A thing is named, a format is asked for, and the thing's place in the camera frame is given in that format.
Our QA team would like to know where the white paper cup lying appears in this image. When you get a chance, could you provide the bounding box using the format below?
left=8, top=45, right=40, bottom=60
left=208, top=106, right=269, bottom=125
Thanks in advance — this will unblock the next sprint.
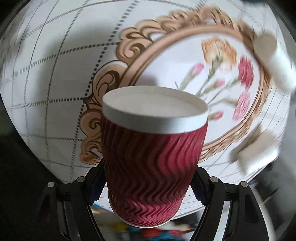
left=253, top=34, right=295, bottom=93

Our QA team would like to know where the red corrugated paper cup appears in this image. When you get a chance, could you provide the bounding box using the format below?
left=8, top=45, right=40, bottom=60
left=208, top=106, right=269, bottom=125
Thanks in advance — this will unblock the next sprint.
left=101, top=86, right=209, bottom=227

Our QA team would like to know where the floral patterned tablecloth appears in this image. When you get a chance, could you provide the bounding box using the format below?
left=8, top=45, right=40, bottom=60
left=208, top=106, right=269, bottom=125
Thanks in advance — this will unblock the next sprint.
left=0, top=0, right=292, bottom=219

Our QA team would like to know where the white plastic cup left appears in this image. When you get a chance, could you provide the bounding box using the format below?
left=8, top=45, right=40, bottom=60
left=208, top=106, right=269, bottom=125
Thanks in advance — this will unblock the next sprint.
left=236, top=131, right=280, bottom=175

